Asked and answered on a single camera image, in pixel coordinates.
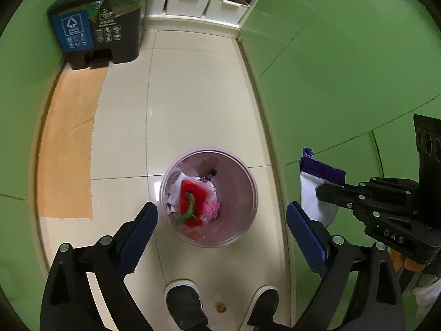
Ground black and blue sorting bin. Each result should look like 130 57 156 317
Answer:
47 0 148 70

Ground clear plastic food container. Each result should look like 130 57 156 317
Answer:
167 173 217 213

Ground person's right black shoe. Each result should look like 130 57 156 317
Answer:
239 285 279 331

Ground pink paper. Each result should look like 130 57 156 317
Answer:
200 200 221 223

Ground person's black shoe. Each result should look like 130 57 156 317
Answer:
165 279 210 331
239 285 279 331

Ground person's left black shoe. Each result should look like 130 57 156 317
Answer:
165 279 210 331

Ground white sock with purple cuff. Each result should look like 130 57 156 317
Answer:
299 148 346 227

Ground person's right hand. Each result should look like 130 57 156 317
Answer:
389 250 426 273

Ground orange floor mat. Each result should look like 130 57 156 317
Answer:
36 67 108 219

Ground red paper box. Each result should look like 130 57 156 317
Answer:
176 180 208 228

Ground white storage drawer box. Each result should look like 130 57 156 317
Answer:
165 0 210 18
205 0 250 25

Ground pink round trash bin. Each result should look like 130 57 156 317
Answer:
158 148 259 248

